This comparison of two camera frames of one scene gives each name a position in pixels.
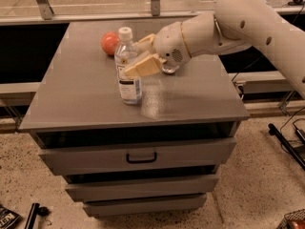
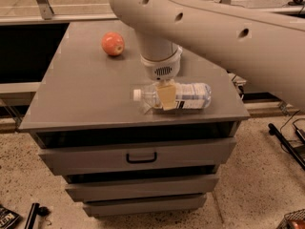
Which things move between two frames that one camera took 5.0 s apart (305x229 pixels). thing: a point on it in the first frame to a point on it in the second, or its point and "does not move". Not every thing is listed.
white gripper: x=170 y=46 to x=162 y=69
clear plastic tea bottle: x=131 y=86 to x=188 y=96
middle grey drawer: x=142 y=188 does not move
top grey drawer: x=134 y=156 does not move
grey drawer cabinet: x=133 y=138 does not move
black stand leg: x=274 y=131 does not move
